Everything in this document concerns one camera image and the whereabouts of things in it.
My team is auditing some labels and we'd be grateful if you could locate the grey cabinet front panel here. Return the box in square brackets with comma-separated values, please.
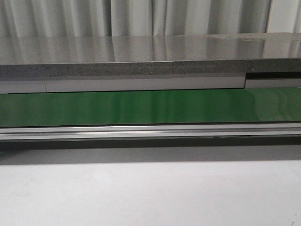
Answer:
[0, 72, 301, 94]

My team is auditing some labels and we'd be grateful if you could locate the aluminium conveyor side rail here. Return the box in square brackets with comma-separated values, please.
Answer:
[0, 122, 301, 141]

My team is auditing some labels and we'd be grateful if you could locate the grey stone counter slab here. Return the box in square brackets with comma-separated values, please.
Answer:
[0, 33, 301, 81]

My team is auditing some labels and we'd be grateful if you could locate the white pleated curtain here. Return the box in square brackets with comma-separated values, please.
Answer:
[0, 0, 301, 37]

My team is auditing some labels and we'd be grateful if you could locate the green conveyor belt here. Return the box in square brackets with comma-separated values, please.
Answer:
[0, 88, 301, 127]

